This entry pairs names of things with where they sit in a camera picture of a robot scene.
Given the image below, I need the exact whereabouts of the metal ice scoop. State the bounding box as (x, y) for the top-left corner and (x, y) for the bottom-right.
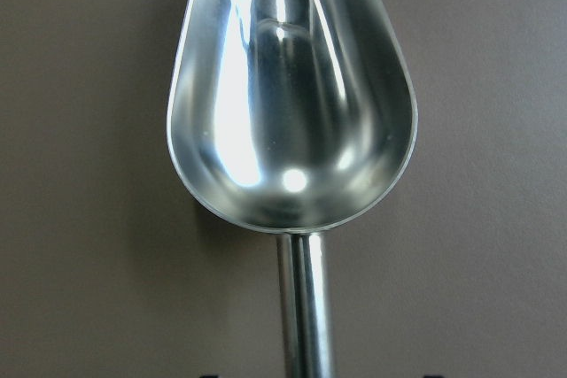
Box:
(167, 0), (418, 377)

